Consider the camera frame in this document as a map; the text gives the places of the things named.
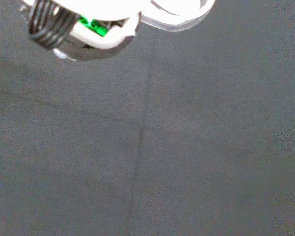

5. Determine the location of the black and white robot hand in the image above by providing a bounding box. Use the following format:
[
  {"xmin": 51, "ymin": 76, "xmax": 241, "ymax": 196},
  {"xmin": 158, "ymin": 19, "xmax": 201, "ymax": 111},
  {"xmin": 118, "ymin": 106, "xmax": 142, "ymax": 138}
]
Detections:
[{"xmin": 19, "ymin": 0, "xmax": 153, "ymax": 62}]

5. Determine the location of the black bench cloth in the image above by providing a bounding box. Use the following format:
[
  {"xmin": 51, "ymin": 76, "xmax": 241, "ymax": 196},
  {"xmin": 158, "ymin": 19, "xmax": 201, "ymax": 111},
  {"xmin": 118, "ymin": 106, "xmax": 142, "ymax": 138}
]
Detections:
[{"xmin": 0, "ymin": 0, "xmax": 295, "ymax": 236}]

